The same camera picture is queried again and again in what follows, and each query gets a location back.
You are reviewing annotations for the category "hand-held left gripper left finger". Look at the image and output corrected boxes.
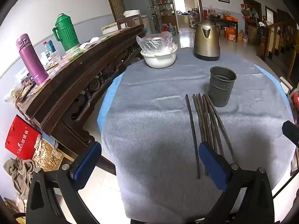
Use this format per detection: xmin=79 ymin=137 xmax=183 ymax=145
xmin=26 ymin=142 xmax=102 ymax=224

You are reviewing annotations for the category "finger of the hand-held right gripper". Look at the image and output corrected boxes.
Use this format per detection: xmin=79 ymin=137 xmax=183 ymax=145
xmin=282 ymin=121 xmax=299 ymax=148

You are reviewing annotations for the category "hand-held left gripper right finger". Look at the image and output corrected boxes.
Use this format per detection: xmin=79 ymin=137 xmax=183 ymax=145
xmin=198 ymin=141 xmax=275 ymax=224

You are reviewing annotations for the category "bundle of dark chopsticks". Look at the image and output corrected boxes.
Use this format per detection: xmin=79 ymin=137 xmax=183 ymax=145
xmin=185 ymin=93 xmax=236 ymax=180

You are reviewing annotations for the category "grey metal utensil holder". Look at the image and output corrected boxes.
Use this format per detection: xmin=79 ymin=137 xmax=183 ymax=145
xmin=207 ymin=66 xmax=237 ymax=108

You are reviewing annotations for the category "gold patterned bag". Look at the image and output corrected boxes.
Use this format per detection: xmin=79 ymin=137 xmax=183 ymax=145
xmin=33 ymin=135 xmax=62 ymax=171

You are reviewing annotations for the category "blue table cover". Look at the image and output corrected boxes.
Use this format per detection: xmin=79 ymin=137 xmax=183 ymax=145
xmin=97 ymin=65 xmax=293 ymax=133

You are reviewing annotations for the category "grey crumpled cloth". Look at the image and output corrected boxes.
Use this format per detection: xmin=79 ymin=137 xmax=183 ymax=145
xmin=3 ymin=157 xmax=41 ymax=199

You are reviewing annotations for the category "red paper bag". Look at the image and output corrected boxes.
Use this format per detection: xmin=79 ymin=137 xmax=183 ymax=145
xmin=5 ymin=114 xmax=42 ymax=160

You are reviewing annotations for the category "grey tablecloth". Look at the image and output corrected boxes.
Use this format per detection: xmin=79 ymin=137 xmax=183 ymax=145
xmin=100 ymin=48 xmax=296 ymax=220

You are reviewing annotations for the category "dark carved wooden sideboard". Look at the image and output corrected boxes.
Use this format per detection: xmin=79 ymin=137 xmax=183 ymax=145
xmin=15 ymin=24 xmax=145 ymax=175

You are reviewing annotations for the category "wooden staircase railing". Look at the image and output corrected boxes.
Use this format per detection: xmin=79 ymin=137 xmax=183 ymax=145
xmin=257 ymin=20 xmax=299 ymax=82

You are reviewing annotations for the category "tall orange box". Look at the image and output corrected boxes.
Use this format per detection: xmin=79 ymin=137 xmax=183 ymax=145
xmin=225 ymin=27 xmax=237 ymax=42

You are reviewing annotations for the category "purple thermos bottle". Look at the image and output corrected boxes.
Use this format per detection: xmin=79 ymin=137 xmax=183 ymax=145
xmin=16 ymin=34 xmax=49 ymax=86

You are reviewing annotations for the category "clear water bottle red cap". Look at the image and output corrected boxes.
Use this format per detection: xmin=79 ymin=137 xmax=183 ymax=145
xmin=43 ymin=41 xmax=53 ymax=60

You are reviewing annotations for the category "brass electric kettle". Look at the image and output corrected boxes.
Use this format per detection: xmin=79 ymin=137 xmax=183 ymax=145
xmin=193 ymin=18 xmax=221 ymax=62

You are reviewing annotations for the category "green thermos jug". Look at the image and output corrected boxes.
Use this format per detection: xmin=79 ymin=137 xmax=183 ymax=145
xmin=52 ymin=13 xmax=80 ymax=52

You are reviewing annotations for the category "dark wooden side table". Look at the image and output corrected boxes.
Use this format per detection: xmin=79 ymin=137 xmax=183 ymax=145
xmin=209 ymin=16 xmax=239 ymax=38

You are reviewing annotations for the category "dark brown door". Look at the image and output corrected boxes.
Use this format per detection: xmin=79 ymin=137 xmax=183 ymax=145
xmin=243 ymin=0 xmax=262 ymax=28

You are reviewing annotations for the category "white box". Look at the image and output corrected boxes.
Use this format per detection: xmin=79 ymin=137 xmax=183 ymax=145
xmin=101 ymin=22 xmax=118 ymax=35

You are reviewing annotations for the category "clear plastic bag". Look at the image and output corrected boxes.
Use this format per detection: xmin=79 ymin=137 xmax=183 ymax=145
xmin=136 ymin=31 xmax=178 ymax=54

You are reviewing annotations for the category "dark wooden chair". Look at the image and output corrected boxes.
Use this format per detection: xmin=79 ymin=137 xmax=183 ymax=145
xmin=116 ymin=14 xmax=144 ymax=29

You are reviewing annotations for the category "white chest freezer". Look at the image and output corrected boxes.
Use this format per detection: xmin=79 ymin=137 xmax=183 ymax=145
xmin=141 ymin=15 xmax=150 ymax=34

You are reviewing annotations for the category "white rice cooker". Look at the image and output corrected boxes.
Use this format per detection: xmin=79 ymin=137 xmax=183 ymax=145
xmin=123 ymin=10 xmax=141 ymax=18

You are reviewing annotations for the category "brown slatted door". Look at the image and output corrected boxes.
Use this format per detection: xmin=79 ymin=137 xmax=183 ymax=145
xmin=103 ymin=0 xmax=127 ymax=21

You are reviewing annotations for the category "grey refrigerator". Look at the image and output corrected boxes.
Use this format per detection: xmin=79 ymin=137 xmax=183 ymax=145
xmin=121 ymin=0 xmax=157 ymax=34

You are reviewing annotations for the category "shelf with goods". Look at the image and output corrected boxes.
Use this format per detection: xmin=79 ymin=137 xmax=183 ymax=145
xmin=152 ymin=0 xmax=174 ymax=32

